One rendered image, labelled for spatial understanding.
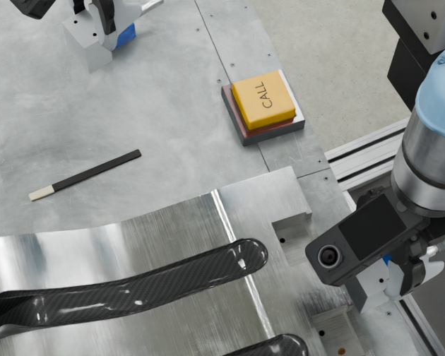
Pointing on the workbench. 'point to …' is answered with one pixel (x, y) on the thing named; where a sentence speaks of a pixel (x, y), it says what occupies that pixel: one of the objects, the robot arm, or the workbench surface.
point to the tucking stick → (84, 175)
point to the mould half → (83, 245)
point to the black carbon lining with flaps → (134, 297)
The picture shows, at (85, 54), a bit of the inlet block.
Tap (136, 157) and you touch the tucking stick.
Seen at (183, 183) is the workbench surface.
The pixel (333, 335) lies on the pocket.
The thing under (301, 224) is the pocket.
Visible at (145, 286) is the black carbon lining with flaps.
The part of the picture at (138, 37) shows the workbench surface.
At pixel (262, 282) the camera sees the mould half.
